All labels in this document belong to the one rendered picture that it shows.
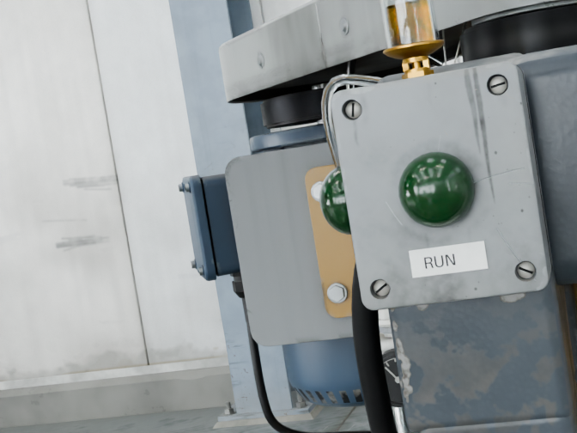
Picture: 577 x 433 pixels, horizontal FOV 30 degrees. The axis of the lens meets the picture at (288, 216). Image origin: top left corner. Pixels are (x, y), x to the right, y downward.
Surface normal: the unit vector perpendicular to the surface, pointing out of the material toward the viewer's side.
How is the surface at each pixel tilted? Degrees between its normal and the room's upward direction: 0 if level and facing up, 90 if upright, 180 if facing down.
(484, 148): 90
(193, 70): 90
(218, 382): 90
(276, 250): 90
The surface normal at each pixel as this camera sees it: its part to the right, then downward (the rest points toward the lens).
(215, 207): 0.18, 0.02
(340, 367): -0.38, 0.13
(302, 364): -0.78, 0.18
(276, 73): -0.91, 0.17
